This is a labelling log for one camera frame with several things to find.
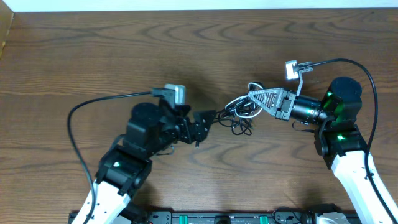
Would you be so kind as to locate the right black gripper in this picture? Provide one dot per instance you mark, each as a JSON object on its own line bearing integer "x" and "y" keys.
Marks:
{"x": 282, "y": 114}

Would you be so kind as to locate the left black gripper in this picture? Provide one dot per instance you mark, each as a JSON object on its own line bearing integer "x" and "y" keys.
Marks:
{"x": 191, "y": 136}

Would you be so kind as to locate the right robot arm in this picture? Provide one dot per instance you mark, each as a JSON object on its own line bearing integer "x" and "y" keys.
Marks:
{"x": 338, "y": 140}

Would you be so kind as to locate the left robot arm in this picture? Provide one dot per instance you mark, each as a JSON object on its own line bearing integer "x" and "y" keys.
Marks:
{"x": 125, "y": 167}

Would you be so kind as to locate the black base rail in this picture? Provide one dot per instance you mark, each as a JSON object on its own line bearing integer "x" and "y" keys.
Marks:
{"x": 326, "y": 213}

